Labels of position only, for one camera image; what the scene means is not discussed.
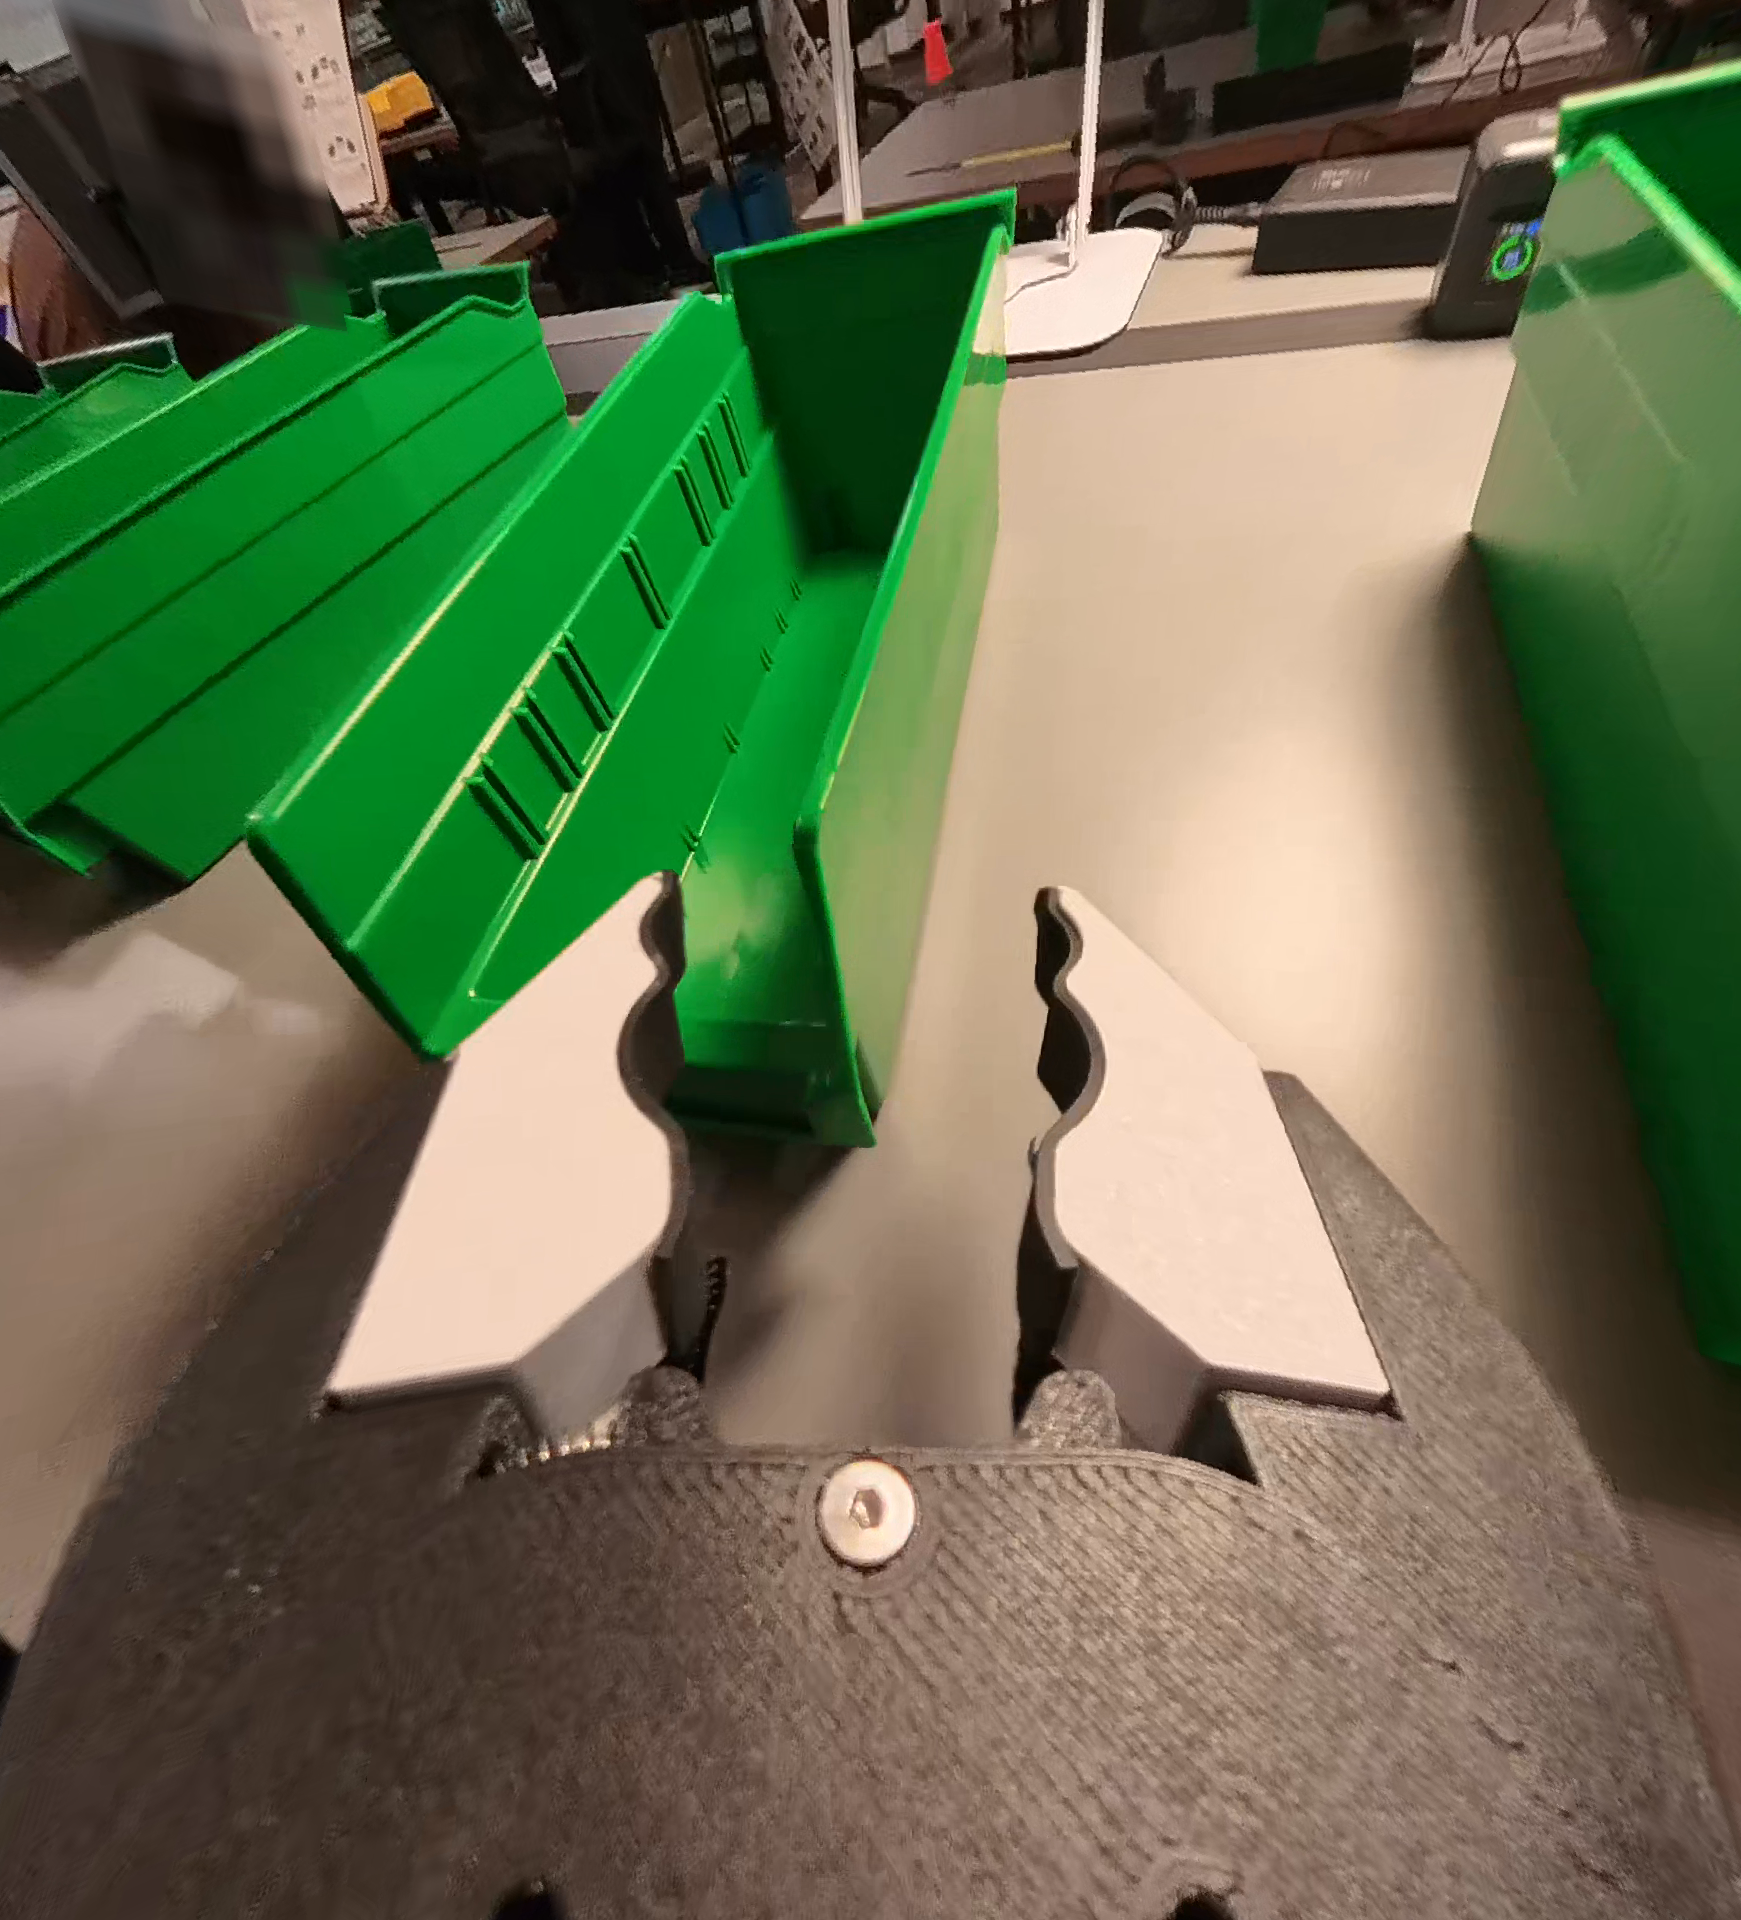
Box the grey electronic device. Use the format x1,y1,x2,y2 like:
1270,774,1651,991
1422,109,1563,343

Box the green plastic bin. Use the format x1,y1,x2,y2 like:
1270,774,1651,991
1469,45,1741,1465
0,333,197,504
246,186,1017,1149
0,263,571,886

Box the black headphones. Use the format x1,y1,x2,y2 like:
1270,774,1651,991
1108,150,1198,237

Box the black box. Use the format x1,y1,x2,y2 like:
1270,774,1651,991
1250,147,1471,277

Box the white and wood document stand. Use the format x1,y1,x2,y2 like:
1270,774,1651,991
829,0,1168,361

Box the teal storage tub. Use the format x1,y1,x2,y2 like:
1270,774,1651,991
689,156,791,264

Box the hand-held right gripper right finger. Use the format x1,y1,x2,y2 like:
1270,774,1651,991
1017,885,1395,1454

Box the grey background table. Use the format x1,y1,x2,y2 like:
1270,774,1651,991
871,45,1563,196

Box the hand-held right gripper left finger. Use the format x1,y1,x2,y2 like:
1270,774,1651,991
322,872,727,1465

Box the black bar device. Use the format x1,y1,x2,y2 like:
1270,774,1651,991
1212,37,1416,134

